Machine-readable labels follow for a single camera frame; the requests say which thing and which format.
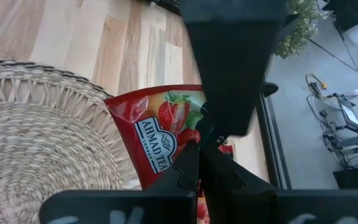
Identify black frame bracket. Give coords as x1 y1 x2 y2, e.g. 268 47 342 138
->
261 82 279 98

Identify tangled floor cables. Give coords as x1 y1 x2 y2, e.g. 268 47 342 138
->
305 71 358 169

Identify black box green light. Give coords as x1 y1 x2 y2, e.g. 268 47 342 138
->
333 167 358 190

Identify round woven straw placemat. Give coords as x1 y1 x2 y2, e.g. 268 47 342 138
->
0 57 142 224

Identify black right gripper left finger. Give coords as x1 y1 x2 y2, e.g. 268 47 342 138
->
39 142 200 224

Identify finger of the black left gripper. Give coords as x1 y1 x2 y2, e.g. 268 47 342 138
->
186 20 287 136

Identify green potted plant black pot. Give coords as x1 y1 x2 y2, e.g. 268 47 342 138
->
273 0 329 60

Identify red strawberry tea packet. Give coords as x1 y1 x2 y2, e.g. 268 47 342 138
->
103 83 235 224

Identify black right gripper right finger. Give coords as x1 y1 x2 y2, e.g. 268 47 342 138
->
201 146 358 224

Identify black aluminium table frame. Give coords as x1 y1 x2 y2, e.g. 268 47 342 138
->
257 90 292 190

